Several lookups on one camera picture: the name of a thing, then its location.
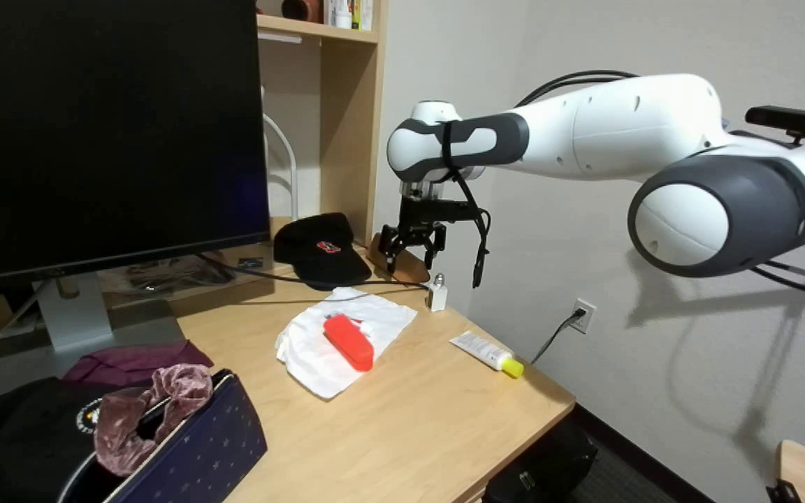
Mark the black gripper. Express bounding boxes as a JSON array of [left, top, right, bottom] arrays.
[[378, 192, 481, 273]]

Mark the red plastic object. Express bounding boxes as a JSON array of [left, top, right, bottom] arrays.
[[322, 311, 379, 374]]

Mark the white tube yellow cap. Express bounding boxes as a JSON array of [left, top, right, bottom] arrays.
[[449, 330, 529, 382]]

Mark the wooden desk shelf unit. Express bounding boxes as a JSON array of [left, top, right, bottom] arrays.
[[253, 0, 392, 246]]

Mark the white cloth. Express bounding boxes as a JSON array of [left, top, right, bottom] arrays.
[[274, 287, 419, 403]]

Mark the black backpack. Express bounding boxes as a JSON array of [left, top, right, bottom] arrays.
[[481, 422, 604, 503]]

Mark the navy dotted pouch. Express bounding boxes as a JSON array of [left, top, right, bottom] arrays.
[[56, 365, 270, 503]]

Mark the maroon cloth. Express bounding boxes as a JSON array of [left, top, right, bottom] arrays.
[[60, 337, 218, 387]]

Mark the black computer monitor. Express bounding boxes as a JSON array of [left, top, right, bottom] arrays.
[[0, 0, 274, 357]]

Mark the pink velvet scrunchie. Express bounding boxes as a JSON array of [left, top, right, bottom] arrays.
[[91, 361, 218, 478]]

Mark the black fabric bag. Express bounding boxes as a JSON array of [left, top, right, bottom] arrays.
[[0, 374, 133, 503]]

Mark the white wall outlet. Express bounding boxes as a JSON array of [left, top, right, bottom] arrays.
[[568, 297, 597, 334]]

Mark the black bar camera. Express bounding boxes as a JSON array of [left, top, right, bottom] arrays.
[[742, 102, 805, 144]]

